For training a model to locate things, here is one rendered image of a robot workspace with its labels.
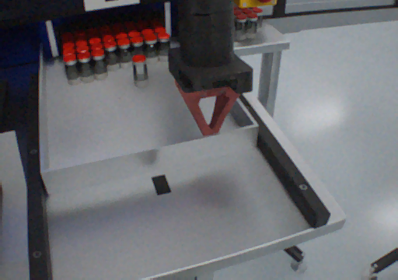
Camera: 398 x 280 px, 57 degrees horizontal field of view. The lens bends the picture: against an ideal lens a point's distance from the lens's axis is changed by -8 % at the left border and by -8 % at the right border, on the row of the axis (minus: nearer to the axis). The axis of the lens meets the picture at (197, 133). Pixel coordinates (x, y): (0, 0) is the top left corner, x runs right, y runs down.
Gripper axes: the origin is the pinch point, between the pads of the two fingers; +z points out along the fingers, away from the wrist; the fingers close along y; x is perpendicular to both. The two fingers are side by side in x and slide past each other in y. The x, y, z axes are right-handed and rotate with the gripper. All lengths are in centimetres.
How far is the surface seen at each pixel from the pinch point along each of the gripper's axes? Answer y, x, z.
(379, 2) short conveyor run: 36, -58, -4
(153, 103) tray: 12.7, 4.1, 1.4
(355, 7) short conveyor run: 36, -50, -3
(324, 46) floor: 182, -150, 64
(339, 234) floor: 44, -67, 85
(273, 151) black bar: -3.9, -6.5, 2.1
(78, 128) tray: 10.4, 15.3, 1.8
